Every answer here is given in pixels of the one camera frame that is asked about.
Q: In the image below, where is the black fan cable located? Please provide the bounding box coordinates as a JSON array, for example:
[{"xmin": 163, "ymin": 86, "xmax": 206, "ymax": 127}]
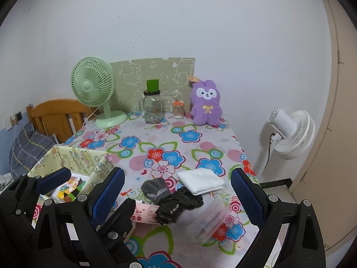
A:
[{"xmin": 266, "ymin": 132, "xmax": 276, "ymax": 171}]

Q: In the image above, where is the grey sock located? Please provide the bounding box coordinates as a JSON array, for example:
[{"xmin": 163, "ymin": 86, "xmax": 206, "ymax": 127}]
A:
[{"xmin": 141, "ymin": 177, "xmax": 171, "ymax": 205}]

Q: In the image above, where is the glass jar with green lid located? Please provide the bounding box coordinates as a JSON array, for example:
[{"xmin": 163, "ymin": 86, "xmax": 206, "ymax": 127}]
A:
[{"xmin": 139, "ymin": 79, "xmax": 164, "ymax": 124}]

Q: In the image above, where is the cotton swab jar orange lid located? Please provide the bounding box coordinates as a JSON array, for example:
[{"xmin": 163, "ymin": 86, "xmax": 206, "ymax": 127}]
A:
[{"xmin": 171, "ymin": 99, "xmax": 185, "ymax": 119}]

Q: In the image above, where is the pink tissue pack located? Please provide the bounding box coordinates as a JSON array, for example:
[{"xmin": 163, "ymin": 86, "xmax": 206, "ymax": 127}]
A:
[{"xmin": 131, "ymin": 203, "xmax": 160, "ymax": 226}]

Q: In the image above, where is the yellow printed gift bag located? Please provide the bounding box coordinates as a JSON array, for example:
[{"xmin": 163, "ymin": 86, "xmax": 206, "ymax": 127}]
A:
[{"xmin": 27, "ymin": 144, "xmax": 112, "ymax": 205}]

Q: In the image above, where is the white towel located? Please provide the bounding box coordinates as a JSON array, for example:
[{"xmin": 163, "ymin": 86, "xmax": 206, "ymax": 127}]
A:
[{"xmin": 177, "ymin": 168, "xmax": 225, "ymax": 195}]

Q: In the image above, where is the white wall cable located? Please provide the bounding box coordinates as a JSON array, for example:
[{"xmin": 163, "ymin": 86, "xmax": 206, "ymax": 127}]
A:
[{"xmin": 10, "ymin": 123, "xmax": 18, "ymax": 174}]

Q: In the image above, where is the purple plush toy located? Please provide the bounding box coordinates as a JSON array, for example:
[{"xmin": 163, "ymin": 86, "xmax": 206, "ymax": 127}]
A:
[{"xmin": 188, "ymin": 75, "xmax": 223, "ymax": 126}]

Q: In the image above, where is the clear plastic packet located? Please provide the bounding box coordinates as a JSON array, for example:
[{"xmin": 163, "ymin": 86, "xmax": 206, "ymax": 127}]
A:
[{"xmin": 192, "ymin": 200, "xmax": 230, "ymax": 244}]

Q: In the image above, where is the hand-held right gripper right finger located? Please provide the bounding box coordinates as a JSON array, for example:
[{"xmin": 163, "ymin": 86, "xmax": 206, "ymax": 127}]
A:
[{"xmin": 231, "ymin": 167, "xmax": 325, "ymax": 268}]

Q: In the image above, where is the black plastic bag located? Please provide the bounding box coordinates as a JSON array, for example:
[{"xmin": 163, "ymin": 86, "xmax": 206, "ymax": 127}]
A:
[{"xmin": 155, "ymin": 187, "xmax": 204, "ymax": 225}]

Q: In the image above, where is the green patterned board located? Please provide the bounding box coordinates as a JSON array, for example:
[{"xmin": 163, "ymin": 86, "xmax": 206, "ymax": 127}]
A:
[{"xmin": 109, "ymin": 57, "xmax": 196, "ymax": 115}]

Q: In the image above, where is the white standing fan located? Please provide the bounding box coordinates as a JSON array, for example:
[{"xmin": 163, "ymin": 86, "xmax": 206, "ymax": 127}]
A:
[{"xmin": 259, "ymin": 107, "xmax": 316, "ymax": 174}]

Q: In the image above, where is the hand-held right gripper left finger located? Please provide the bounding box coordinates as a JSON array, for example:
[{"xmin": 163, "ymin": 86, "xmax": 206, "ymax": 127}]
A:
[{"xmin": 31, "ymin": 167, "xmax": 125, "ymax": 268}]

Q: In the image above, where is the beige door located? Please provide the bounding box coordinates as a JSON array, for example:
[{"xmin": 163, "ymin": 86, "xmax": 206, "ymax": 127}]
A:
[{"xmin": 289, "ymin": 0, "xmax": 357, "ymax": 259}]

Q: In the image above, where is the green desk fan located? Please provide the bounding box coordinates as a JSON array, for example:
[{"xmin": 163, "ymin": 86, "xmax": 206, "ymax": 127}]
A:
[{"xmin": 70, "ymin": 56, "xmax": 128, "ymax": 129}]

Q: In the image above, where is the colourful printed box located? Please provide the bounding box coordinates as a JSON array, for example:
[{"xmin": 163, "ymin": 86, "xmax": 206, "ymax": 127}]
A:
[{"xmin": 55, "ymin": 176, "xmax": 88, "ymax": 203}]

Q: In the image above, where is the black metal frame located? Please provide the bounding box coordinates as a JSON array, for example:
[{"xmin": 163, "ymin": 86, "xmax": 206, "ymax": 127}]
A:
[{"xmin": 259, "ymin": 178, "xmax": 292, "ymax": 189}]

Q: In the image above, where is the wall socket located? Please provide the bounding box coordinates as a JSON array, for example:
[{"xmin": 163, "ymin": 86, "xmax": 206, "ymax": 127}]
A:
[{"xmin": 6, "ymin": 111, "xmax": 23, "ymax": 131}]

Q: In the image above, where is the grey plaid pillow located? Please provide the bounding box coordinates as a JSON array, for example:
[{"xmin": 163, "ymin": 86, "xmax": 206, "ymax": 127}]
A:
[{"xmin": 9, "ymin": 122, "xmax": 57, "ymax": 178}]

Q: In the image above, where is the floral tablecloth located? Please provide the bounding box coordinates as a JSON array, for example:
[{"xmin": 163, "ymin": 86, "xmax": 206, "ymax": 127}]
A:
[{"xmin": 33, "ymin": 112, "xmax": 281, "ymax": 268}]

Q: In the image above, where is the green fan cable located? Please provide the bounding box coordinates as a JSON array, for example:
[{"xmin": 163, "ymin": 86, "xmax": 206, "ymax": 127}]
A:
[{"xmin": 82, "ymin": 106, "xmax": 100, "ymax": 127}]

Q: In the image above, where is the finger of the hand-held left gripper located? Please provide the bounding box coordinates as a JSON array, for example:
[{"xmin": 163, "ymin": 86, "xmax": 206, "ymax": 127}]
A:
[
  {"xmin": 0, "ymin": 167, "xmax": 71, "ymax": 221},
  {"xmin": 96, "ymin": 198, "xmax": 141, "ymax": 268}
]

